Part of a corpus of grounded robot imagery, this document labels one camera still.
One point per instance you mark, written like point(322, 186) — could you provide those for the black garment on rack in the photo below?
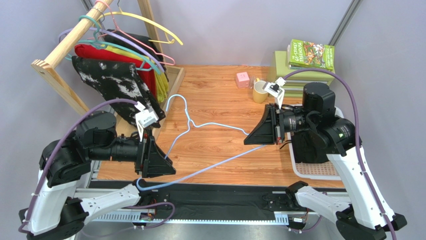
point(147, 44)

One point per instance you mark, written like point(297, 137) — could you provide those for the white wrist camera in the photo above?
point(276, 90)
point(144, 119)

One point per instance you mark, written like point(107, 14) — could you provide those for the pink wire hanger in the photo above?
point(167, 59)

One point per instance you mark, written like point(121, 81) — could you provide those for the plain black trousers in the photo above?
point(304, 150)

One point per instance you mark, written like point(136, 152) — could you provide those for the pink cube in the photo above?
point(242, 80)

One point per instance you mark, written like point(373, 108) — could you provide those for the white plastic basket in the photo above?
point(317, 171)

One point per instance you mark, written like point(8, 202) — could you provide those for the yellow mug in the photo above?
point(259, 94)

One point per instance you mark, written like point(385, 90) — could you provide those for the red garment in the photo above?
point(90, 52)

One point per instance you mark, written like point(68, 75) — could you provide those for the green comic book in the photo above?
point(305, 54)

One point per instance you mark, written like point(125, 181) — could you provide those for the blue wire hanger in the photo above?
point(190, 123)

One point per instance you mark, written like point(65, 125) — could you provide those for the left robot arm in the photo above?
point(56, 213)

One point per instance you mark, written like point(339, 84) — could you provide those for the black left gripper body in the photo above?
point(142, 149)

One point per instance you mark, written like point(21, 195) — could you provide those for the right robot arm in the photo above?
point(366, 216)

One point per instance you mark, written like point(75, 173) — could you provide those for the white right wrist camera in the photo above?
point(276, 90)

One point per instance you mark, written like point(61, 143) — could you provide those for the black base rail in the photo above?
point(184, 203)

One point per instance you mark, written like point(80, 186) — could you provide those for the green drawer box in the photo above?
point(294, 85)

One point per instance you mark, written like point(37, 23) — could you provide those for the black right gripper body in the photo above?
point(276, 124)

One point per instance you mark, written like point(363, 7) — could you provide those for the yellow garment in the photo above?
point(157, 83)

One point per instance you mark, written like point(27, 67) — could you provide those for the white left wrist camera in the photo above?
point(144, 119)

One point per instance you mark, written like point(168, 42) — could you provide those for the black white-patterned trousers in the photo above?
point(116, 80)

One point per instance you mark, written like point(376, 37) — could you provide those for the yellow wire hanger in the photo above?
point(147, 21)

